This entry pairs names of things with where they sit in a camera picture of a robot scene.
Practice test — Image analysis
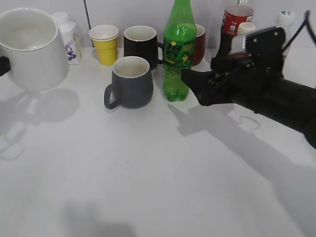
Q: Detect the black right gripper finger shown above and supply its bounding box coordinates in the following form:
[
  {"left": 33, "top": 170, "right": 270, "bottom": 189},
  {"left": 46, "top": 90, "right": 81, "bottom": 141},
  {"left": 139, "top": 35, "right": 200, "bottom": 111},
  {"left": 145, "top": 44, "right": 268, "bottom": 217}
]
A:
[
  {"left": 181, "top": 69, "right": 216, "bottom": 106},
  {"left": 210, "top": 57, "right": 247, "bottom": 72}
]

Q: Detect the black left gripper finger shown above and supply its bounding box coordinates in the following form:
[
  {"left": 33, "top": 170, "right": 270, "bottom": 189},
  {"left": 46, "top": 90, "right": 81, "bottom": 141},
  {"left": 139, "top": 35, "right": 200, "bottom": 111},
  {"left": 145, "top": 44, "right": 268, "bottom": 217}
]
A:
[{"left": 0, "top": 56, "right": 10, "bottom": 76}]

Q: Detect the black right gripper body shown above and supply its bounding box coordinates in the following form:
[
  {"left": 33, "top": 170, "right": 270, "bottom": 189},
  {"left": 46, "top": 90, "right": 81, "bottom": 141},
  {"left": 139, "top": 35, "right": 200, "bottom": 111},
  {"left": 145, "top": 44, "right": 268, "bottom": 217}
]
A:
[{"left": 212, "top": 27, "right": 286, "bottom": 104}]

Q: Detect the white ceramic mug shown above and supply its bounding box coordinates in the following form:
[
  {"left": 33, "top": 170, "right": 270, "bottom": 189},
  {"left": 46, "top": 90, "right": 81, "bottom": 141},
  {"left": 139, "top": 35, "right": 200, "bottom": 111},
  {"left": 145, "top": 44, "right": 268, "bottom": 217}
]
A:
[{"left": 0, "top": 8, "right": 70, "bottom": 91}]

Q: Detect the green soda bottle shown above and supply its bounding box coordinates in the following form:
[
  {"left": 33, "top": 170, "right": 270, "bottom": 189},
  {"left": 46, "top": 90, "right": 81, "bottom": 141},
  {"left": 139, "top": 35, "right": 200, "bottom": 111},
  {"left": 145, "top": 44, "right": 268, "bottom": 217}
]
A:
[{"left": 163, "top": 0, "right": 197, "bottom": 102}]

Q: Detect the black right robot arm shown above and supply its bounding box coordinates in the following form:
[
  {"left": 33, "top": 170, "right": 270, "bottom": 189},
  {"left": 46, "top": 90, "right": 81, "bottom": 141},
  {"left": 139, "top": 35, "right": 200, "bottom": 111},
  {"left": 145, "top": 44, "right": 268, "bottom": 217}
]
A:
[{"left": 181, "top": 27, "right": 316, "bottom": 147}]

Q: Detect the yellow paper cup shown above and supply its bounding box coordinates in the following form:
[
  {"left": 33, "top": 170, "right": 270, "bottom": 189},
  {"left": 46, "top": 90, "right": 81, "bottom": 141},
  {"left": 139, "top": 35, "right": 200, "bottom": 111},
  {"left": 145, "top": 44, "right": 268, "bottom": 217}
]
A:
[{"left": 89, "top": 25, "right": 119, "bottom": 66}]

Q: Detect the dark red mug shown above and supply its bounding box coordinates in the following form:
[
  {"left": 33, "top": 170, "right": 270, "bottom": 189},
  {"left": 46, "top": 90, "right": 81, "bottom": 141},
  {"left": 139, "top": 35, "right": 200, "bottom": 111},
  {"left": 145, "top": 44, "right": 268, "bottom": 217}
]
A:
[{"left": 193, "top": 24, "right": 205, "bottom": 66}]

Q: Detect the brown coffee drink bottle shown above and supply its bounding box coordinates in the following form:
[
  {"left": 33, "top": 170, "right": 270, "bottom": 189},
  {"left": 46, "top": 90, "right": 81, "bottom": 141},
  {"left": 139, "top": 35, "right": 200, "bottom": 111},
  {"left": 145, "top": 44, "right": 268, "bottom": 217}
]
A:
[{"left": 228, "top": 22, "right": 256, "bottom": 58}]

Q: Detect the cola bottle red label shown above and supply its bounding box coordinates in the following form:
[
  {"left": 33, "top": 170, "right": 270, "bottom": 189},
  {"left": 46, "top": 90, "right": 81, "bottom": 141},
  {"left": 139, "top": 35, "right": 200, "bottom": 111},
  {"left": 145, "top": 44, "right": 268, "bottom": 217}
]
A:
[{"left": 213, "top": 0, "right": 254, "bottom": 60}]

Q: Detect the white yogurt drink bottle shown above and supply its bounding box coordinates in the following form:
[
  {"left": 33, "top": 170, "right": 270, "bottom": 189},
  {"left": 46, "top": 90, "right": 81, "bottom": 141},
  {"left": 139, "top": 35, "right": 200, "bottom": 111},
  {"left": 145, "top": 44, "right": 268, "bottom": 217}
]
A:
[{"left": 51, "top": 12, "right": 82, "bottom": 65}]

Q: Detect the grey ceramic mug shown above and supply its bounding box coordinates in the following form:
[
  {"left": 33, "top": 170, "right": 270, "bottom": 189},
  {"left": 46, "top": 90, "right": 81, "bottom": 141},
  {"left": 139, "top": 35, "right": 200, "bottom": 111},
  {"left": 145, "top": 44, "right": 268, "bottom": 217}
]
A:
[{"left": 104, "top": 56, "right": 154, "bottom": 110}]

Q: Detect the clear water bottle green label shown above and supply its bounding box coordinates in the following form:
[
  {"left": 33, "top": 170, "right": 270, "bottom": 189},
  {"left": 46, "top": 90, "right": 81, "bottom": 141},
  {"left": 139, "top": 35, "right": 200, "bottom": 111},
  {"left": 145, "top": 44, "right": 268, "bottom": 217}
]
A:
[{"left": 276, "top": 10, "right": 296, "bottom": 48}]

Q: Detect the black ceramic mug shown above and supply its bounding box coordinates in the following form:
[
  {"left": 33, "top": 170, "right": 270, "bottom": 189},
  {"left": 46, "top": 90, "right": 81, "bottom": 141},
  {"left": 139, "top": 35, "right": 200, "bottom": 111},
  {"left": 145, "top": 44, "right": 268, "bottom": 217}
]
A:
[{"left": 123, "top": 25, "right": 164, "bottom": 70}]

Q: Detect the black cable on wall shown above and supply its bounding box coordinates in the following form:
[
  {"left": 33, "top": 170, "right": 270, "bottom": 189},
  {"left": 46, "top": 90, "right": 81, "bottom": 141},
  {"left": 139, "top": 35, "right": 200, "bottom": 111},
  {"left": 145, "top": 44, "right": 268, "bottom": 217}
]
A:
[{"left": 83, "top": 0, "right": 95, "bottom": 49}]

